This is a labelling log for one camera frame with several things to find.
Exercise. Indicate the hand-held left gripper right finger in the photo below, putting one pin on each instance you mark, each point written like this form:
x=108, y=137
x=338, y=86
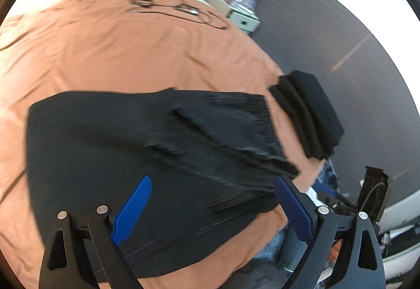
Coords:
x=293, y=210

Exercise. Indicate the white nightstand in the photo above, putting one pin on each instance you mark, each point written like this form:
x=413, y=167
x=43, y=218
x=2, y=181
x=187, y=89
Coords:
x=239, y=13

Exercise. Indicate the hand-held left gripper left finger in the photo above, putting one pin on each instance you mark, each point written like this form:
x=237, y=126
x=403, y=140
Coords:
x=131, y=210

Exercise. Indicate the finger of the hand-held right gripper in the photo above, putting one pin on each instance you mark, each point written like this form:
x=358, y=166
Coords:
x=331, y=199

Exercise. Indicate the brown blanket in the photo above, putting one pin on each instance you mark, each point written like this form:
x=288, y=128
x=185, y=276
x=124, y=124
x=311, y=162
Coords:
x=131, y=55

